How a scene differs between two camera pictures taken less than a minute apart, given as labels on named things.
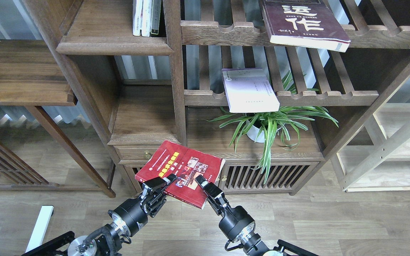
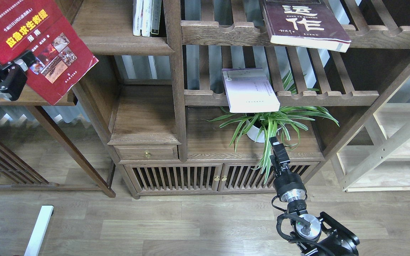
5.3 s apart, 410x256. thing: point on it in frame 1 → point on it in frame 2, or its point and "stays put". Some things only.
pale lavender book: (249, 90) stays put
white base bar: (44, 216) stays put
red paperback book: (156, 160) → (6, 28)
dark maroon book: (311, 23) stays put
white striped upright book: (146, 18) stays put
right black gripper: (237, 224) → (288, 185)
